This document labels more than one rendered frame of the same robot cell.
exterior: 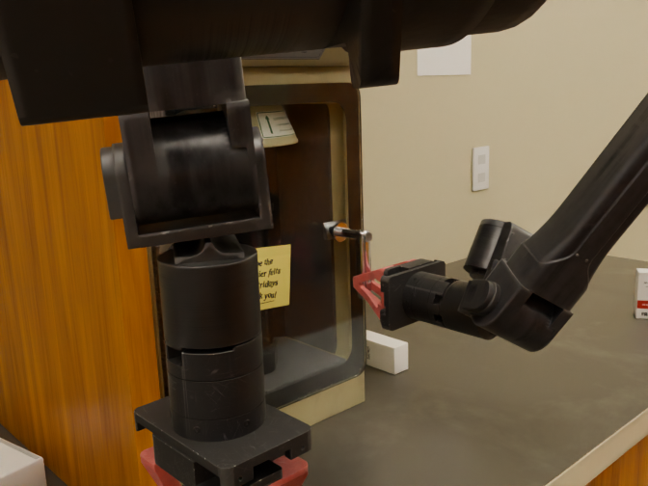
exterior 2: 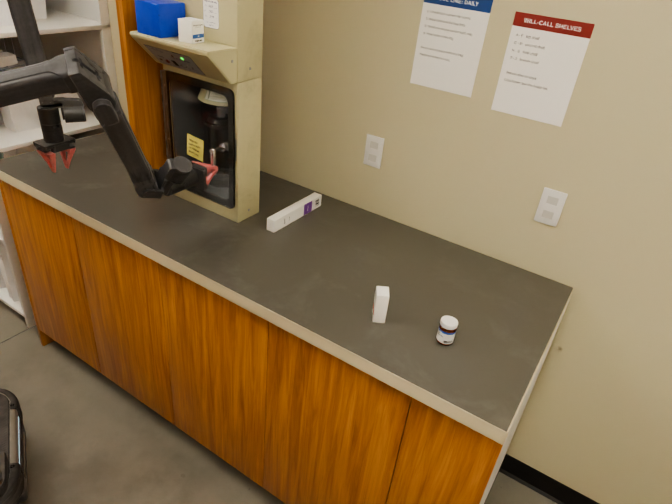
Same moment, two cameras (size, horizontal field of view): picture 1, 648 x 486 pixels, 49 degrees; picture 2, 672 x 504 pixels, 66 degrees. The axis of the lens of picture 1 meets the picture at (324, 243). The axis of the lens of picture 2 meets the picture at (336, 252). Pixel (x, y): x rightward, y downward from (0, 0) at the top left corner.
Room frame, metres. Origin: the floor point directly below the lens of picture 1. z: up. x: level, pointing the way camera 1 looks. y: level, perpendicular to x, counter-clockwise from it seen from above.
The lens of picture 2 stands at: (0.79, -1.63, 1.82)
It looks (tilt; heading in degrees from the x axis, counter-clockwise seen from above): 32 degrees down; 72
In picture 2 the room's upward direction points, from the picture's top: 6 degrees clockwise
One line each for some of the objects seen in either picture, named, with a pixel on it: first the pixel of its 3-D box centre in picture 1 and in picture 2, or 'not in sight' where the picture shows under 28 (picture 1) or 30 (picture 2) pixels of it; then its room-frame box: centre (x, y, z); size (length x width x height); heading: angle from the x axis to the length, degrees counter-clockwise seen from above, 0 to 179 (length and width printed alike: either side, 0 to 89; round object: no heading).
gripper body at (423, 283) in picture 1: (430, 298); (187, 178); (0.78, -0.12, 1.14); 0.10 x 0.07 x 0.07; 132
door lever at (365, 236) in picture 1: (354, 260); (217, 159); (0.88, -0.04, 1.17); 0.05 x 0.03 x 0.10; 42
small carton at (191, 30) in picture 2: not in sight; (191, 30); (0.82, 0.00, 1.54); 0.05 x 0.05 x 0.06; 48
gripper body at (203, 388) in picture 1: (217, 390); (53, 134); (0.40, 0.07, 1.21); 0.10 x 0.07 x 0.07; 43
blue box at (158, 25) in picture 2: not in sight; (161, 17); (0.74, 0.09, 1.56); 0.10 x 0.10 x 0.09; 42
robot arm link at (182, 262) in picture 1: (209, 290); (51, 114); (0.40, 0.07, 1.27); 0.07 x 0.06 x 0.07; 13
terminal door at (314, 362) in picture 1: (273, 254); (199, 141); (0.83, 0.06, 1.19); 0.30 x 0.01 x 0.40; 132
